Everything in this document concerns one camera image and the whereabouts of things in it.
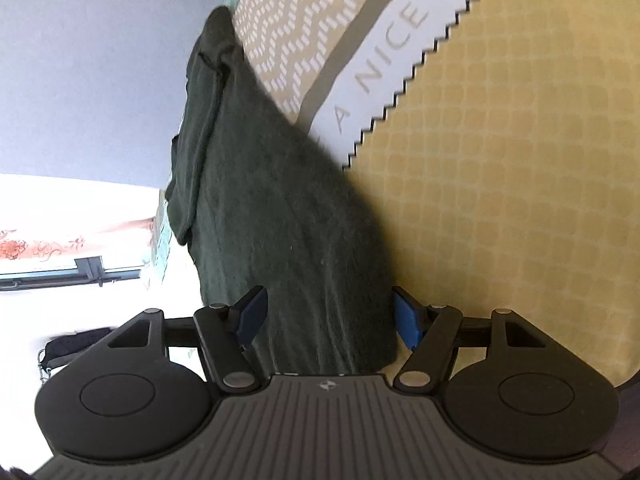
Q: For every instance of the black bag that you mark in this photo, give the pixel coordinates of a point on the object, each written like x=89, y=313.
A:
x=75, y=342

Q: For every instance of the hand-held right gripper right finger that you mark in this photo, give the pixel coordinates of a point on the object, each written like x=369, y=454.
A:
x=407, y=323

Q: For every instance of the dark window frame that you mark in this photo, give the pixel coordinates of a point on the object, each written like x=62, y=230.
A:
x=90, y=267

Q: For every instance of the pink floral curtain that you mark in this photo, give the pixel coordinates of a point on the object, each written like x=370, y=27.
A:
x=30, y=249

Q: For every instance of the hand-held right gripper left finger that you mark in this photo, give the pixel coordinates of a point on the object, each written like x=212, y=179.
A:
x=252, y=317

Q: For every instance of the printed zigzag bed sheet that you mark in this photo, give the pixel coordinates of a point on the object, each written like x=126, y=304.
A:
x=500, y=160

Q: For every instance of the dark green sweater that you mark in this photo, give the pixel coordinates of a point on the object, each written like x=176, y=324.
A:
x=280, y=220

